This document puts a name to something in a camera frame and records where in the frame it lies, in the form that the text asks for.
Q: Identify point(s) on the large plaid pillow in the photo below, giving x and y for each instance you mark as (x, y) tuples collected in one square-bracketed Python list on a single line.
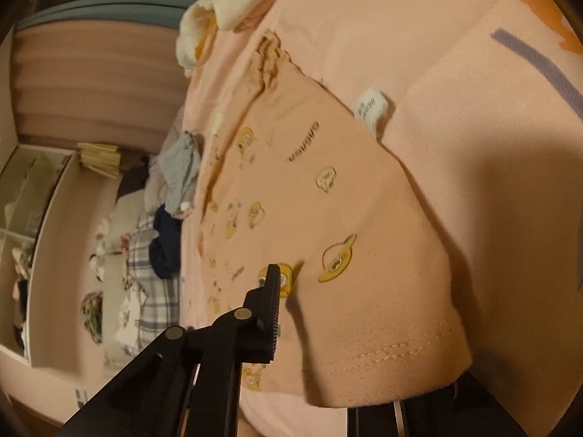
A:
[(150, 291)]

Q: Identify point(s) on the floral crochet cushion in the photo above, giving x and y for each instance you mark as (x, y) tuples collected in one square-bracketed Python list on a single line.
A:
[(91, 316)]

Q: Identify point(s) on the white goose plush toy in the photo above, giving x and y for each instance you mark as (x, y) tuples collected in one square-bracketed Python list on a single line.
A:
[(196, 41)]

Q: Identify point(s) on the white shelf cabinet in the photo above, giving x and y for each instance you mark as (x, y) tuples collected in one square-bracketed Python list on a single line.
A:
[(45, 236)]

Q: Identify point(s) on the brown cloth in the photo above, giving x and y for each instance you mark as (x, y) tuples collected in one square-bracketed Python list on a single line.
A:
[(134, 180)]

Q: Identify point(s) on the navy garment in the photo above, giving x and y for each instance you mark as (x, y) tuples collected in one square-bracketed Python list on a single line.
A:
[(166, 241)]

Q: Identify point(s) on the printed cream garment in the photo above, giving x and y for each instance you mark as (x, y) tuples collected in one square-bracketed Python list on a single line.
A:
[(133, 286)]

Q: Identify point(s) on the pink cartoon print shirt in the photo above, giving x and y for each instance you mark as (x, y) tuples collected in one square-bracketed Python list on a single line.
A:
[(364, 218)]

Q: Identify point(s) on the pink curtain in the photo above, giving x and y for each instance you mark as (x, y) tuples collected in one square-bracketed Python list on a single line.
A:
[(91, 82)]

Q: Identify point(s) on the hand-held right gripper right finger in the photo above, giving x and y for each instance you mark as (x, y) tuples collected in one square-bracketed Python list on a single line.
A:
[(432, 419)]

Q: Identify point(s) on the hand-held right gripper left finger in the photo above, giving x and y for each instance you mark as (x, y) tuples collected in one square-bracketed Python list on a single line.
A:
[(272, 314)]

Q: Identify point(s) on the beige headboard cushion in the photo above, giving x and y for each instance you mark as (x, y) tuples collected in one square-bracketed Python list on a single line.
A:
[(116, 309), (130, 214)]

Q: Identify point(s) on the grey-blue garment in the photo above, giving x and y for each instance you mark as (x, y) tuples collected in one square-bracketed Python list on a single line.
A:
[(182, 173)]

